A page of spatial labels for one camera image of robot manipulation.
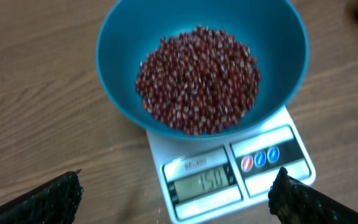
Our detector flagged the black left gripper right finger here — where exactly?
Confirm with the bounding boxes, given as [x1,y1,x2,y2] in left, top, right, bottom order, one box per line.
[268,167,358,224]

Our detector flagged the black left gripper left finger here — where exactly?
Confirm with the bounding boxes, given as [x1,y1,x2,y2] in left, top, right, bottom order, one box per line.
[0,170,83,224]

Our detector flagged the white digital kitchen scale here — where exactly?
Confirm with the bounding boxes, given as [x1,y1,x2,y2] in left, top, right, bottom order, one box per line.
[147,107,316,223]

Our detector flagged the red beans in bowl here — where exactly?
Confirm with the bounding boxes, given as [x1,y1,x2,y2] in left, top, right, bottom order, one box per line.
[135,25,261,135]

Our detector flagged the teal blue bowl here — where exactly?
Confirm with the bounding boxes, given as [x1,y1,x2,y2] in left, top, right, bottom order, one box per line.
[96,0,310,141]

